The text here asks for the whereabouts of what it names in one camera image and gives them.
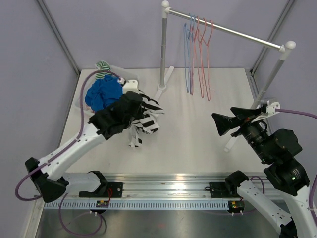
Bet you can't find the white slotted cable duct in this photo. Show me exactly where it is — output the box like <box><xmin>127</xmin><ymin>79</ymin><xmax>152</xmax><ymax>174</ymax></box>
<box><xmin>44</xmin><ymin>199</ymin><xmax>229</xmax><ymax>210</ymax></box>

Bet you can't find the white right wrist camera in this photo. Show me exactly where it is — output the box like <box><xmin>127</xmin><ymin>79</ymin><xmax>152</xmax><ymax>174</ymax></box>
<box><xmin>252</xmin><ymin>98</ymin><xmax>280</xmax><ymax>123</ymax></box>

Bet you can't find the aluminium mounting rail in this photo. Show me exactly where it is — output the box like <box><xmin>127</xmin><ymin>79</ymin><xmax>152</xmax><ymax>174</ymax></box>
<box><xmin>33</xmin><ymin>173</ymin><xmax>280</xmax><ymax>201</ymax></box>

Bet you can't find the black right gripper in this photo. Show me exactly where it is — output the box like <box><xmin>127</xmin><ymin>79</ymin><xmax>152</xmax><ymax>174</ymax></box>
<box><xmin>212</xmin><ymin>106</ymin><xmax>273</xmax><ymax>162</ymax></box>

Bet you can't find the white plastic perforated basket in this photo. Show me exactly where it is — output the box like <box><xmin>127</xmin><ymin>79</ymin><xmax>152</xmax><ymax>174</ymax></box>
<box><xmin>73</xmin><ymin>65</ymin><xmax>139</xmax><ymax>117</ymax></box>

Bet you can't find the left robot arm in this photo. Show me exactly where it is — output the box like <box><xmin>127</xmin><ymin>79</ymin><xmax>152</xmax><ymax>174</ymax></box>
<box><xmin>25</xmin><ymin>91</ymin><xmax>143</xmax><ymax>203</ymax></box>

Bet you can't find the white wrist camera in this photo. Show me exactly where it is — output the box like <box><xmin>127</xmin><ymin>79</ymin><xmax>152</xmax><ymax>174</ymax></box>
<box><xmin>117</xmin><ymin>77</ymin><xmax>139</xmax><ymax>94</ymax></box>
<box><xmin>252</xmin><ymin>98</ymin><xmax>280</xmax><ymax>123</ymax></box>

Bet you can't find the bright blue tank top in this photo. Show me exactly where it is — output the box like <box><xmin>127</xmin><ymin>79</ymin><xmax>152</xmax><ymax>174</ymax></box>
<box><xmin>85</xmin><ymin>75</ymin><xmax>123</xmax><ymax>112</ymax></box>

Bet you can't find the green white striped tank top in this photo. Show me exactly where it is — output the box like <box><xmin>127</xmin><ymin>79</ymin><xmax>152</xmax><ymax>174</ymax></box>
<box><xmin>95</xmin><ymin>60</ymin><xmax>111</xmax><ymax>80</ymax></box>

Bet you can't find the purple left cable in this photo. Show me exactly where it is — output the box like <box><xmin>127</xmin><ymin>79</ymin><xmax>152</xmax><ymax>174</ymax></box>
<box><xmin>15</xmin><ymin>70</ymin><xmax>124</xmax><ymax>236</ymax></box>

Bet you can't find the metal corner frame post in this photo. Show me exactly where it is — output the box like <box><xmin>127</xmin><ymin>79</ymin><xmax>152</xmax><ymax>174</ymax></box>
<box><xmin>35</xmin><ymin>0</ymin><xmax>81</xmax><ymax>76</ymax></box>

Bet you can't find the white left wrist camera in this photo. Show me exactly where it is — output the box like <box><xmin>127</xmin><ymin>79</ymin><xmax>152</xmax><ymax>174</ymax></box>
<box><xmin>117</xmin><ymin>77</ymin><xmax>139</xmax><ymax>94</ymax></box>

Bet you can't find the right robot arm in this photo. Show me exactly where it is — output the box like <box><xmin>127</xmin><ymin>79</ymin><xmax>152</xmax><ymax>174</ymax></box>
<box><xmin>211</xmin><ymin>102</ymin><xmax>317</xmax><ymax>238</ymax></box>

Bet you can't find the black white striped tank top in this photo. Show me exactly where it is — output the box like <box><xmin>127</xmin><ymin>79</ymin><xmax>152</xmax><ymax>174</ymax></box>
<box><xmin>129</xmin><ymin>90</ymin><xmax>164</xmax><ymax>148</ymax></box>

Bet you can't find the right rear frame post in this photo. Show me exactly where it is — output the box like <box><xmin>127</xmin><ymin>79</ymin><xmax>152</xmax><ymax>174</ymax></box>
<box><xmin>250</xmin><ymin>0</ymin><xmax>297</xmax><ymax>76</ymax></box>

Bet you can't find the metal clothes rack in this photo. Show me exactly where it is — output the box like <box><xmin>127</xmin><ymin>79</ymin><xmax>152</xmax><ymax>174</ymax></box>
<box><xmin>148</xmin><ymin>0</ymin><xmax>297</xmax><ymax>153</ymax></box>

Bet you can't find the pink hanger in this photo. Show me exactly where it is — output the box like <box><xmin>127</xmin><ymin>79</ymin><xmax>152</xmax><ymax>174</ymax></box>
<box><xmin>197</xmin><ymin>18</ymin><xmax>213</xmax><ymax>101</ymax></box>
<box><xmin>194</xmin><ymin>16</ymin><xmax>205</xmax><ymax>99</ymax></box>
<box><xmin>205</xmin><ymin>20</ymin><xmax>213</xmax><ymax>101</ymax></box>

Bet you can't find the light blue wire hanger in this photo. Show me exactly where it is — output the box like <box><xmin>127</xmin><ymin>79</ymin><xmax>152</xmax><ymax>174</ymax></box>
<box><xmin>183</xmin><ymin>23</ymin><xmax>191</xmax><ymax>93</ymax></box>

